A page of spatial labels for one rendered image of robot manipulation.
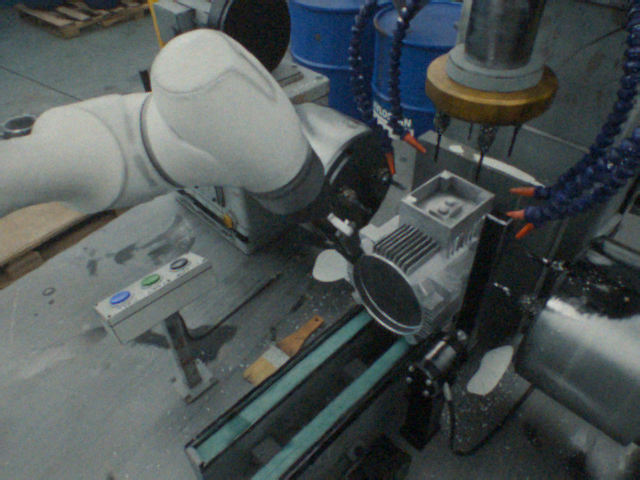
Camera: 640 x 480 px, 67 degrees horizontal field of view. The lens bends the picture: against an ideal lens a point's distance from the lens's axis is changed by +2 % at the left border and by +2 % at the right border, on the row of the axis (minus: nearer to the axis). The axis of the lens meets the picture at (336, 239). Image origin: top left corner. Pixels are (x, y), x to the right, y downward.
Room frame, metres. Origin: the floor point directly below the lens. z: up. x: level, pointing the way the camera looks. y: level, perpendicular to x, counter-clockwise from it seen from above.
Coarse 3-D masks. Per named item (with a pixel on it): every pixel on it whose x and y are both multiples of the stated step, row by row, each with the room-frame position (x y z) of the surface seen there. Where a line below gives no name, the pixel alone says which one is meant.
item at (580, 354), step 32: (576, 256) 0.47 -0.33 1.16; (608, 256) 0.47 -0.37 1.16; (576, 288) 0.42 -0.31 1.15; (608, 288) 0.42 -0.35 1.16; (544, 320) 0.40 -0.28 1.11; (576, 320) 0.39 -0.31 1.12; (608, 320) 0.38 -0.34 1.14; (544, 352) 0.38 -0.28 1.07; (576, 352) 0.36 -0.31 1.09; (608, 352) 0.35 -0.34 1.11; (544, 384) 0.37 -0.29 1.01; (576, 384) 0.34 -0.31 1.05; (608, 384) 0.32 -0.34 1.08; (608, 416) 0.31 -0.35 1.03
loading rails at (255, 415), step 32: (352, 320) 0.55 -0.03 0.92; (320, 352) 0.48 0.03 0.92; (352, 352) 0.51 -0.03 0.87; (384, 352) 0.48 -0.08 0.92; (416, 352) 0.48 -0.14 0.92; (288, 384) 0.42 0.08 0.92; (320, 384) 0.45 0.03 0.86; (352, 384) 0.42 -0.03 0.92; (384, 384) 0.42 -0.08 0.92; (224, 416) 0.36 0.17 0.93; (256, 416) 0.36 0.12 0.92; (288, 416) 0.40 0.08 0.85; (320, 416) 0.36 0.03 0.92; (352, 416) 0.36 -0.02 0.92; (192, 448) 0.31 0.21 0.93; (224, 448) 0.32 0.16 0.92; (256, 448) 0.35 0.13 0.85; (288, 448) 0.31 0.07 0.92; (320, 448) 0.31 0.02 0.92; (352, 448) 0.36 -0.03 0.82
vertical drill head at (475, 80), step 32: (480, 0) 0.65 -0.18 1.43; (512, 0) 0.62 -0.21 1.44; (544, 0) 0.63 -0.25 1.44; (480, 32) 0.64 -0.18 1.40; (512, 32) 0.62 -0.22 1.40; (448, 64) 0.66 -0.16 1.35; (480, 64) 0.63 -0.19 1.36; (512, 64) 0.62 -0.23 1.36; (544, 64) 0.65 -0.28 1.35; (448, 96) 0.61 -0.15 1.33; (480, 96) 0.59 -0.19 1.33; (512, 96) 0.59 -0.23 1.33; (544, 96) 0.59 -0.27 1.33; (480, 128) 0.60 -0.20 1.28; (480, 160) 0.60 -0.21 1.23
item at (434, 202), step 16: (416, 192) 0.64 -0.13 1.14; (432, 192) 0.67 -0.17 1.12; (448, 192) 0.68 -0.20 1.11; (464, 192) 0.66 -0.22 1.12; (480, 192) 0.64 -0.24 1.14; (400, 208) 0.62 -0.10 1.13; (416, 208) 0.59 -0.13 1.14; (432, 208) 0.62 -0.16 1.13; (448, 208) 0.61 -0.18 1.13; (464, 208) 0.63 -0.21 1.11; (480, 208) 0.60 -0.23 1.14; (400, 224) 0.61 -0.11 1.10; (416, 224) 0.59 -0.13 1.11; (432, 224) 0.57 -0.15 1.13; (448, 224) 0.56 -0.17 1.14; (464, 224) 0.57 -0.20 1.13; (480, 224) 0.61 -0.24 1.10; (432, 240) 0.57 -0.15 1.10; (448, 240) 0.55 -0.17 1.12; (464, 240) 0.58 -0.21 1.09; (448, 256) 0.55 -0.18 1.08
